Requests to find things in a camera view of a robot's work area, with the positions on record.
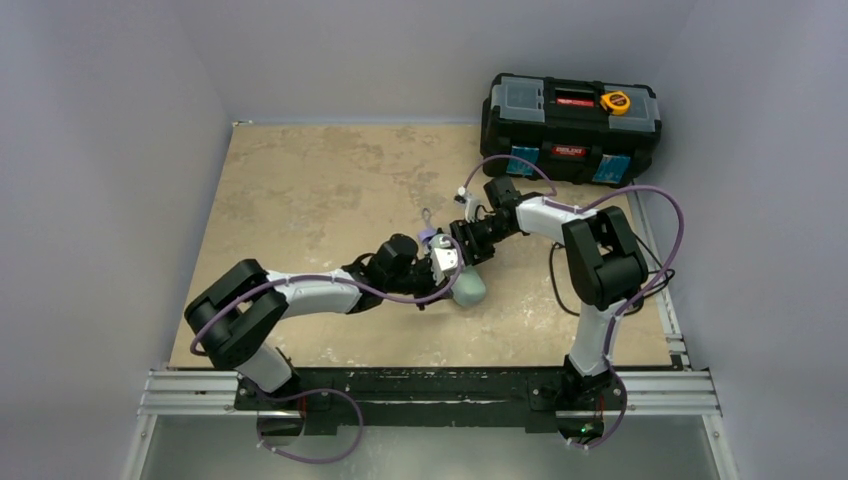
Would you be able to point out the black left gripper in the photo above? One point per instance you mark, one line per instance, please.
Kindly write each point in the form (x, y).
(429, 273)

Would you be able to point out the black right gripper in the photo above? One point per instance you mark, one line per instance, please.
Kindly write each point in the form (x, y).
(473, 237)

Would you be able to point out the mint green umbrella sleeve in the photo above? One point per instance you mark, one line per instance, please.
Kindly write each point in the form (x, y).
(469, 289)

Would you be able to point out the lavender umbrella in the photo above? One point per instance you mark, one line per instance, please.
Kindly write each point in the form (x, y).
(428, 231)

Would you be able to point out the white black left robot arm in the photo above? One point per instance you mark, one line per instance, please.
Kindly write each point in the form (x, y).
(232, 318)

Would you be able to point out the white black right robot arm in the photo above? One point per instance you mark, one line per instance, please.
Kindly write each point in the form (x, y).
(605, 265)

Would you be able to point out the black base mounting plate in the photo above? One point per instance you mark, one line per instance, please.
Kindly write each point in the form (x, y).
(462, 397)

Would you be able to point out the black toolbox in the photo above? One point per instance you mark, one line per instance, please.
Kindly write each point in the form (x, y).
(536, 127)

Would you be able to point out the yellow tape measure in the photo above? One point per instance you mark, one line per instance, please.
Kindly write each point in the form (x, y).
(615, 103)

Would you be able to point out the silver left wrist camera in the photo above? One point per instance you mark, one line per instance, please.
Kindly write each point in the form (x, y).
(445, 257)

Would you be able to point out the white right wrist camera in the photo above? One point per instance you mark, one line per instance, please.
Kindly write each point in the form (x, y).
(471, 205)

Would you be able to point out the aluminium rail frame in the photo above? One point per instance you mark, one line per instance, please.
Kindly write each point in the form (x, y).
(664, 392)

